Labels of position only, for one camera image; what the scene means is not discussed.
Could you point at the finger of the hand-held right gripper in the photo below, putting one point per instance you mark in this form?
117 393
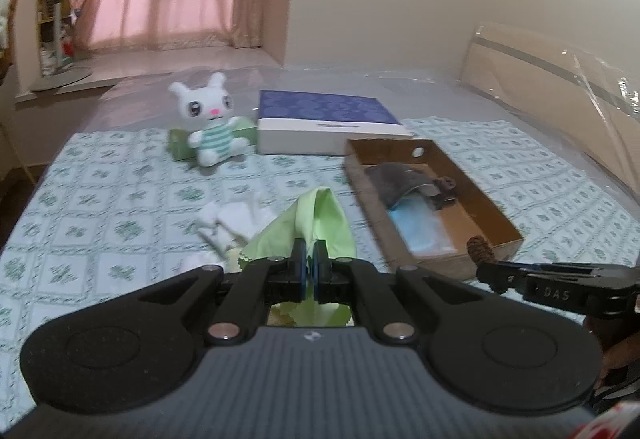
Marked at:
502 278

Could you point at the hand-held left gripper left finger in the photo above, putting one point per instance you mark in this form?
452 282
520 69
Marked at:
301 269

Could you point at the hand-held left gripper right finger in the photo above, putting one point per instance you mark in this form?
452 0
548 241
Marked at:
321 269

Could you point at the brown velvet scrunchie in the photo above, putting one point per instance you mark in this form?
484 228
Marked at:
480 246

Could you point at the green cloth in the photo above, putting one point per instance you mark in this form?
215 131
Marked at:
320 219

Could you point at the brown cardboard box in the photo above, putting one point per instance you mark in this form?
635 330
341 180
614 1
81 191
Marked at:
475 214

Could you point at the blue face mask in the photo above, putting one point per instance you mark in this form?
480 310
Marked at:
420 229

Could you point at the grey fabric pouch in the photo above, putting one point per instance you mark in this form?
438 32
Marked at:
395 181

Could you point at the person's right hand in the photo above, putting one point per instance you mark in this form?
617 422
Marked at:
622 361

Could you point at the red and white patterned cloth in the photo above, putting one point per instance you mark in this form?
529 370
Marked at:
610 421

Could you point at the purple and white box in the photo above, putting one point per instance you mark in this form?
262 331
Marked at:
325 109

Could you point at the green cardboard box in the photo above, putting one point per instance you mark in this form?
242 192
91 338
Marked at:
177 144

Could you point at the green floral tablecloth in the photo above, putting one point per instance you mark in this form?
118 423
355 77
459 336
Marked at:
125 199

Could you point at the white plush bunny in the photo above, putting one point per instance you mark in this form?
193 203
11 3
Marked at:
205 104

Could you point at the clear plastic sheet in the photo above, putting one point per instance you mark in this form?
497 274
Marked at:
450 94

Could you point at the beige bed headboard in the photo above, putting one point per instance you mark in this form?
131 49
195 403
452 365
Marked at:
525 74

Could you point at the standing fan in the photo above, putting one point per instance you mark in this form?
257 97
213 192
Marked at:
60 76

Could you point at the red and white figurine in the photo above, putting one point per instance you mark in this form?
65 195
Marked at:
68 41

